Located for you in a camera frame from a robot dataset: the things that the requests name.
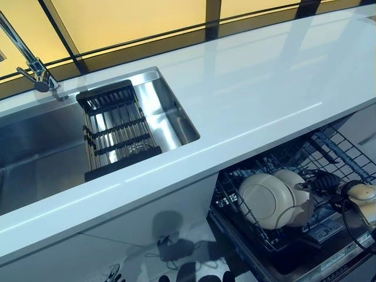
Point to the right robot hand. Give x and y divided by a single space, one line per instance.
323 180

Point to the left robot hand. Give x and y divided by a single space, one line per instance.
113 274

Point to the cream round plate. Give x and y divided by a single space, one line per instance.
264 199
296 182

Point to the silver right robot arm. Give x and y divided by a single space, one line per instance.
362 196

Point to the black built-in dishwasher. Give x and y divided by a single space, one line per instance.
293 258

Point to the white cabinet door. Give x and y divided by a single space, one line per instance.
147 217
58 258
361 123

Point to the black sink dish rack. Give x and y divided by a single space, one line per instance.
117 132

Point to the stainless steel sink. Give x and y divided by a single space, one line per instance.
44 141

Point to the chrome kitchen faucet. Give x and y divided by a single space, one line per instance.
35 67

